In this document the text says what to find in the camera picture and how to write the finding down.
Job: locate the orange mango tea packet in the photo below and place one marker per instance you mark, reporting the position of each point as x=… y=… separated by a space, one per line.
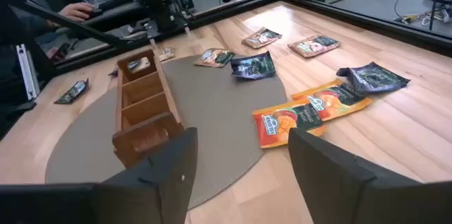
x=335 y=102
x=279 y=125

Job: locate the person's hand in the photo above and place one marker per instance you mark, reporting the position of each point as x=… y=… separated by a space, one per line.
x=76 y=11

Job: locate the wooden tea box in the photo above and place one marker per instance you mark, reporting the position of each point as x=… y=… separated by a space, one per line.
x=141 y=111

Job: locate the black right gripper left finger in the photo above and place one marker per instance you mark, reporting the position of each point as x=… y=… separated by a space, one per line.
x=159 y=181

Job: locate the silver aluminium bracket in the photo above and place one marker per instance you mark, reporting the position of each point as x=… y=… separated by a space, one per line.
x=28 y=72

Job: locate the round grey mat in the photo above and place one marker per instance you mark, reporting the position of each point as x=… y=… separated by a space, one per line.
x=219 y=111

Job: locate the dark blackcurrant tea packet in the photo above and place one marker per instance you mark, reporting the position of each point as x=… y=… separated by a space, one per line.
x=72 y=91
x=252 y=65
x=139 y=64
x=374 y=77

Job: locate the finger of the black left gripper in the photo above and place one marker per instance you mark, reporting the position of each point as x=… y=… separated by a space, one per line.
x=159 y=17
x=170 y=17

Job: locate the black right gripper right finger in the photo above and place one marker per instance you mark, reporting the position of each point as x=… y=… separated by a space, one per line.
x=353 y=195

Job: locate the beige tea packet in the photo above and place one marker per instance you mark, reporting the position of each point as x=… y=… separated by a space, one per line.
x=166 y=54

